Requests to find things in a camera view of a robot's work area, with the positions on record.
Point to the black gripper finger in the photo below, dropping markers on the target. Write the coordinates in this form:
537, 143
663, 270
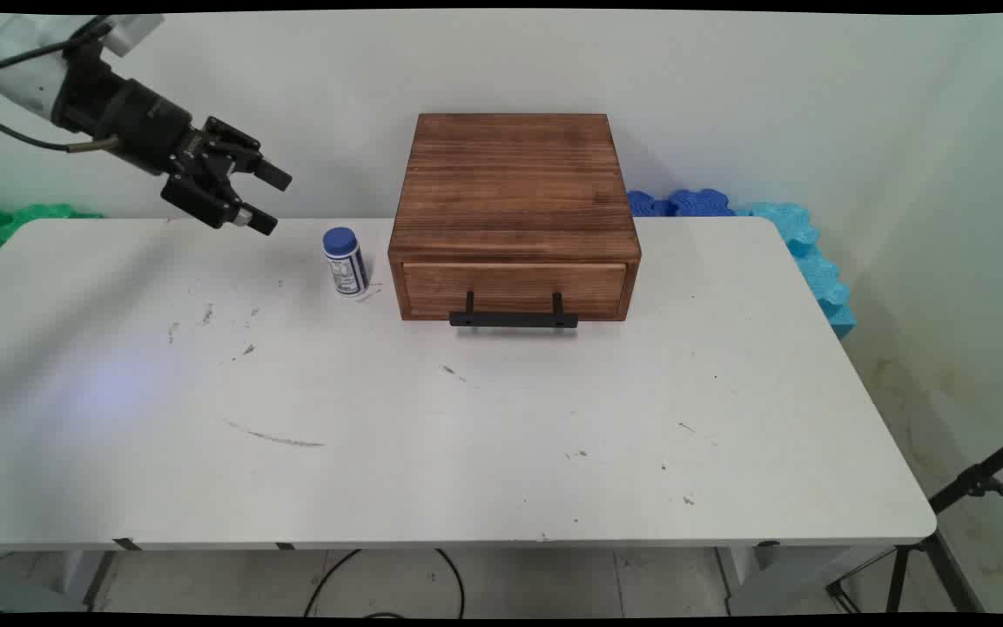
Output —
240, 152
205, 198

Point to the grey table leg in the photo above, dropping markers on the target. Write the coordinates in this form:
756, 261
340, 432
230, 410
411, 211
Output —
101, 575
771, 579

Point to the dark blue foam mat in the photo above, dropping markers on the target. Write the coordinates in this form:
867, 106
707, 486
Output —
684, 203

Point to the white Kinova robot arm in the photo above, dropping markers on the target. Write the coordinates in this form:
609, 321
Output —
14, 78

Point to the white bottle blue cap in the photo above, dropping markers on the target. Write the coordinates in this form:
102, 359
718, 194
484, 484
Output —
345, 266

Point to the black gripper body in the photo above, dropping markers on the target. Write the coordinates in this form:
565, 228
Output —
140, 117

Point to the black tripod stand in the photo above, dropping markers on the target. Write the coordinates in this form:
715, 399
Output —
963, 488

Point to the brown wooden cabinet box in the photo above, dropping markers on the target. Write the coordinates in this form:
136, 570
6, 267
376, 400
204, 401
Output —
510, 183

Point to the light blue foam mat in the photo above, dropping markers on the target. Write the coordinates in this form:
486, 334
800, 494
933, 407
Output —
819, 274

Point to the green foam mat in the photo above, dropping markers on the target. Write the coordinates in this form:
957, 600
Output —
10, 222

